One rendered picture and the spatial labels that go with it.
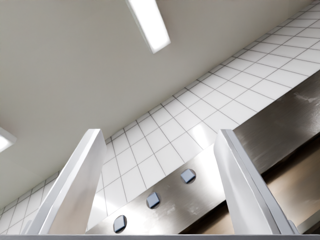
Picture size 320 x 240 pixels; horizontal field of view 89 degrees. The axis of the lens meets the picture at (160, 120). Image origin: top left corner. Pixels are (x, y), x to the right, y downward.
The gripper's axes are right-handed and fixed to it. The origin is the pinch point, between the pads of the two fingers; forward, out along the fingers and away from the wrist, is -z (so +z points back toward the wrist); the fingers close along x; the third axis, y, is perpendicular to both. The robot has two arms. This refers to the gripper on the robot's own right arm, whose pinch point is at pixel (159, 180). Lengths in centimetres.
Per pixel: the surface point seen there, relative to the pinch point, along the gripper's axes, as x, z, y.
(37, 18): 50, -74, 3
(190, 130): -15, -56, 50
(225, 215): -22, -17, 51
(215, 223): -18, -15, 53
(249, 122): -39, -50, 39
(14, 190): 91, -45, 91
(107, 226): 21, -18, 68
